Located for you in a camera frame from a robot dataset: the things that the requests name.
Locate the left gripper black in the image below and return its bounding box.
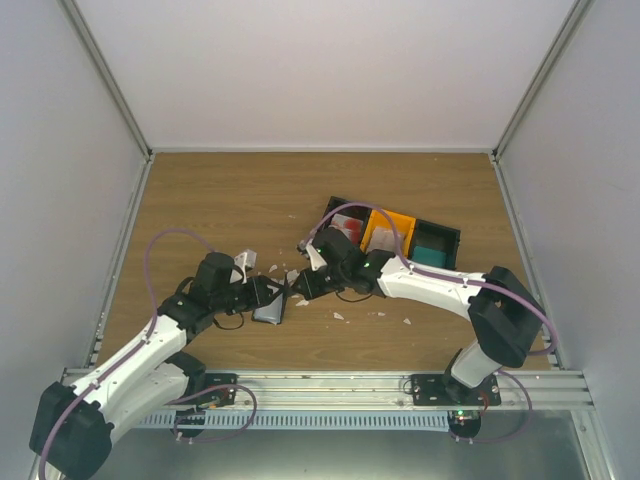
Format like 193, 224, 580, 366
212, 274, 283, 313

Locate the black card holder wallet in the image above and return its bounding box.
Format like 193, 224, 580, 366
251, 270, 299, 326

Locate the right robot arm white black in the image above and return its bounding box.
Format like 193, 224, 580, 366
292, 228, 545, 405

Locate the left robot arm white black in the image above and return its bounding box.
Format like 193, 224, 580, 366
29, 251, 287, 479

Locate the stack of red white cards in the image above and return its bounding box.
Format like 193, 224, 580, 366
330, 213, 364, 245

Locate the black bin with cards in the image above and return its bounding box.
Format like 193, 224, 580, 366
317, 206, 372, 251

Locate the yellow bin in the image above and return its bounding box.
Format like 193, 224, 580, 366
360, 210, 417, 258

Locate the teal object in bin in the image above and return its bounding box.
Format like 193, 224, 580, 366
411, 246, 447, 268

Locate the black bin with teal item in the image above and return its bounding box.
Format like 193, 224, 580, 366
408, 219, 461, 270

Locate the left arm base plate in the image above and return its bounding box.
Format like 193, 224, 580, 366
169, 372, 239, 409

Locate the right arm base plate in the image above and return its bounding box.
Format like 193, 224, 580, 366
409, 373, 502, 407

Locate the slotted cable duct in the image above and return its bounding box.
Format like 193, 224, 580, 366
138, 409, 449, 433

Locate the aluminium rail front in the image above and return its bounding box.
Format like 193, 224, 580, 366
236, 370, 595, 411

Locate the left frame post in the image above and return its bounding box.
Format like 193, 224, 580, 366
58, 0, 153, 163

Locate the frame post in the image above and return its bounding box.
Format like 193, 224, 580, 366
58, 0, 153, 163
491, 0, 593, 162

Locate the right frame post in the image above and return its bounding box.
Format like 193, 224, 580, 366
491, 0, 593, 162

